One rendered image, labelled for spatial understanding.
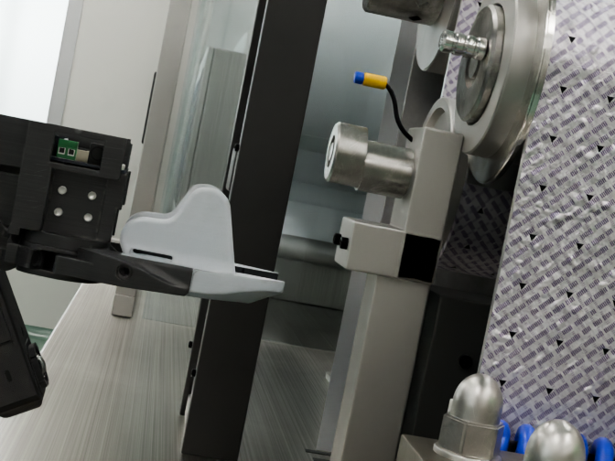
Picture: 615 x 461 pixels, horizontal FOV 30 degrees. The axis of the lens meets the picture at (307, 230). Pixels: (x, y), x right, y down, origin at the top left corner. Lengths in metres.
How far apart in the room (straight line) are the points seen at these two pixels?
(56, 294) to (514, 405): 5.66
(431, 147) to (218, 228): 0.18
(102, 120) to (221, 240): 5.61
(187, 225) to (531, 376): 0.23
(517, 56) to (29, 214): 0.29
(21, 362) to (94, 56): 5.61
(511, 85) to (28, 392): 0.33
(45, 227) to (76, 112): 5.60
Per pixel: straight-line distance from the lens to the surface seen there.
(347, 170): 0.74
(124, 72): 6.23
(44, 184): 0.62
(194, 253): 0.63
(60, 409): 1.11
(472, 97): 0.73
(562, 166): 0.69
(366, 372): 0.76
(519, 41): 0.69
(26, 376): 0.66
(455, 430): 0.61
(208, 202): 0.62
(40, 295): 6.31
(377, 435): 0.77
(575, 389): 0.71
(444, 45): 0.71
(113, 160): 0.62
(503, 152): 0.71
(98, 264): 0.61
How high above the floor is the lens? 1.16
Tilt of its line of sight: 3 degrees down
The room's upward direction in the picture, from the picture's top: 11 degrees clockwise
